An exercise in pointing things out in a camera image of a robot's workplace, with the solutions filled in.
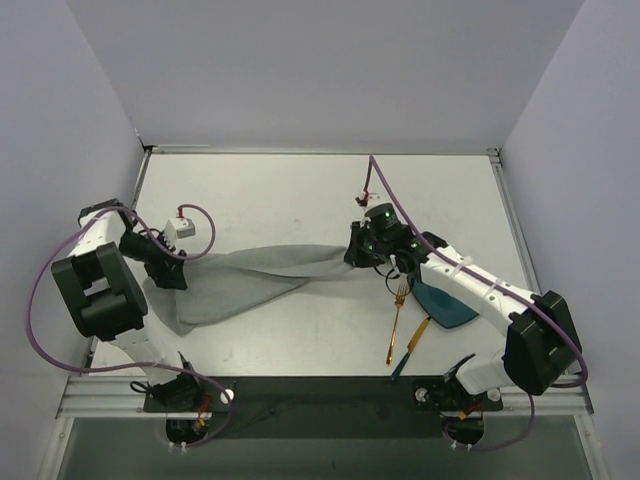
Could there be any grey cloth placemat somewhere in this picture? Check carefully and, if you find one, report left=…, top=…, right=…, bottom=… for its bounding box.
left=142, top=244, right=353, bottom=336

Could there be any gold fork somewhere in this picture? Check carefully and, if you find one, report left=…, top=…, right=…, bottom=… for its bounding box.
left=385, top=283, right=409, bottom=366

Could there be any teal square plate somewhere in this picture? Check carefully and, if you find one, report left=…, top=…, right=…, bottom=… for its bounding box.
left=409, top=277, right=479, bottom=330

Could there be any gold knife teal handle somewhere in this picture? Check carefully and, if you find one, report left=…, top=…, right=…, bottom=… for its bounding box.
left=390, top=316, right=431, bottom=382

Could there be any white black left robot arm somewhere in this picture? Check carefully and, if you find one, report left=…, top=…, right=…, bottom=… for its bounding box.
left=51, top=199, right=204, bottom=411

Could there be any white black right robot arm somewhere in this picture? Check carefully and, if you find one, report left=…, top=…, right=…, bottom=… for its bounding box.
left=344, top=198, right=581, bottom=408

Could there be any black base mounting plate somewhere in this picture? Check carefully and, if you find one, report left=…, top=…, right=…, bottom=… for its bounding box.
left=143, top=376, right=503, bottom=443

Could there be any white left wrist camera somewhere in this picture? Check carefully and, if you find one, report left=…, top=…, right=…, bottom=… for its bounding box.
left=163, top=217, right=196, bottom=243

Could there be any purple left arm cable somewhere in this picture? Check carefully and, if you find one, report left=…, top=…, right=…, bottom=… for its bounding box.
left=27, top=203, right=236, bottom=447

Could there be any aluminium table edge rail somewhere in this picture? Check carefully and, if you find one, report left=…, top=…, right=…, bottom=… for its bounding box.
left=131, top=144, right=214, bottom=207

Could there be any aluminium front frame rail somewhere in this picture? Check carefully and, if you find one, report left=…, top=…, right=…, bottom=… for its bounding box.
left=57, top=376, right=594, bottom=419

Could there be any aluminium right side rail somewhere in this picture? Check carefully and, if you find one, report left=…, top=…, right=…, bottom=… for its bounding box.
left=487, top=148, right=541, bottom=294

